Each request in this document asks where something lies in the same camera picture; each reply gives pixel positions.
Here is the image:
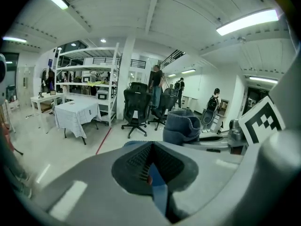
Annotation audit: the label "black balcony railing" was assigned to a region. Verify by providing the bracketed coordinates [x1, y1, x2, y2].
[93, 57, 148, 68]

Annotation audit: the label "white door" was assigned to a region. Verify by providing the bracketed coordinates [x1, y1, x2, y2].
[17, 66, 36, 108]

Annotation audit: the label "table with checked white tablecloth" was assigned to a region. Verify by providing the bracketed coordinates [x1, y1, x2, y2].
[54, 100, 103, 145]

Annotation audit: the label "cubby shelf unit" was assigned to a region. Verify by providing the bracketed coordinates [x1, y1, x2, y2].
[217, 99, 230, 117]

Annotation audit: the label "red floor tape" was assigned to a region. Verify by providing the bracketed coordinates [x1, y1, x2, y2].
[95, 127, 112, 155]

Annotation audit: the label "clothes rack with garments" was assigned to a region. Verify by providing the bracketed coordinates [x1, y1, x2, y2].
[41, 67, 56, 94]

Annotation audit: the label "white desk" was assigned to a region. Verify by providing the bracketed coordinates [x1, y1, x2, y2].
[30, 93, 66, 134]

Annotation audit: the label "dark double door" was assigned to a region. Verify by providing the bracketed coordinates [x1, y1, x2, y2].
[244, 86, 270, 117]

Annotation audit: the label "white rounded device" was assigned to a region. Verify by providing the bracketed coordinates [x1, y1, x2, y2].
[0, 53, 7, 105]

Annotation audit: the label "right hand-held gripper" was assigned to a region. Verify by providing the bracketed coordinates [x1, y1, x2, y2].
[182, 95, 286, 155]

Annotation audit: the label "white low cabinets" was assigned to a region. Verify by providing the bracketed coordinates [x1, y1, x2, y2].
[182, 95, 198, 110]

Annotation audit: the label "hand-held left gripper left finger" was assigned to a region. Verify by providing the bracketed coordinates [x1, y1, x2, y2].
[32, 141, 171, 226]

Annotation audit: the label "black mesh office chair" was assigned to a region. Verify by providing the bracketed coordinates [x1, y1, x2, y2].
[147, 88, 179, 131]
[121, 81, 152, 139]

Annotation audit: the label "dark glass entrance door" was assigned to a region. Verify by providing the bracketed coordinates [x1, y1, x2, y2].
[6, 53, 19, 98]

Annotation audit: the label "black stair railing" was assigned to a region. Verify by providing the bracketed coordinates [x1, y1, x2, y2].
[159, 49, 186, 69]

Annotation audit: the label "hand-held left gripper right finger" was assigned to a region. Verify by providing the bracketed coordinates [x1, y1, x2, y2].
[152, 141, 245, 224]

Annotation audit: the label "white metal shelving rack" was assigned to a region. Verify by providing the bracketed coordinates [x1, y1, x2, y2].
[53, 42, 122, 127]

